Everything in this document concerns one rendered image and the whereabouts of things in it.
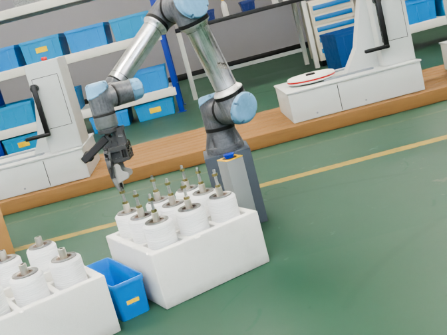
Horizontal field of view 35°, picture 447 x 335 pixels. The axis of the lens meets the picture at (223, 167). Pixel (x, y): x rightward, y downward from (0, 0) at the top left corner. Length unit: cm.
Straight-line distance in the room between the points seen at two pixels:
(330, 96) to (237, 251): 212
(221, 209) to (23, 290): 66
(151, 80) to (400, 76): 310
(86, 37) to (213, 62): 435
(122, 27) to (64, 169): 277
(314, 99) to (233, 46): 635
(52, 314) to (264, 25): 879
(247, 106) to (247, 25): 796
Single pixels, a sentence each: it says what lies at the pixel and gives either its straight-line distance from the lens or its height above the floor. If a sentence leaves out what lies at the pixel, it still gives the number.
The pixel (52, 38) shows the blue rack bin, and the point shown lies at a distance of 686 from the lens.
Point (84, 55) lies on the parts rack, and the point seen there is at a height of 74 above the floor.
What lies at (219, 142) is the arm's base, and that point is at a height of 34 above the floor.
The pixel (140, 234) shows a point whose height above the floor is 20.
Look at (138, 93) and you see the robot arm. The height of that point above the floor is 63.
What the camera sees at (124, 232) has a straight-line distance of 239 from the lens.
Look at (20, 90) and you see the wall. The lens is 1076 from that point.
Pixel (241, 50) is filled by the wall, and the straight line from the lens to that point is 1051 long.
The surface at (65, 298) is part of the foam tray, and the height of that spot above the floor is 16.
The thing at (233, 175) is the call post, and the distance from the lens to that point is 249.
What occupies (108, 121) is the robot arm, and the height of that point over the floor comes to 57.
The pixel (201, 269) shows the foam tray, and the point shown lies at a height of 7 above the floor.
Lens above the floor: 82
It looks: 12 degrees down
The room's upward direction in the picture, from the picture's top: 15 degrees counter-clockwise
